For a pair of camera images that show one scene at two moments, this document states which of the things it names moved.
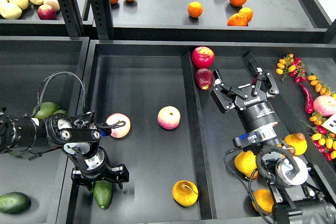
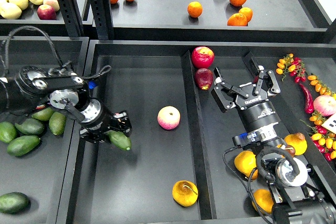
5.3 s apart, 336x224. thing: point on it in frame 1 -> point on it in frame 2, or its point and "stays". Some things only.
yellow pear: [185, 193] stays
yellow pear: [245, 163] stays
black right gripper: [255, 110] stays
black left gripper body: [118, 173] -> [96, 133]
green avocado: [102, 191] -> [119, 139]
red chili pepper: [310, 104] stays
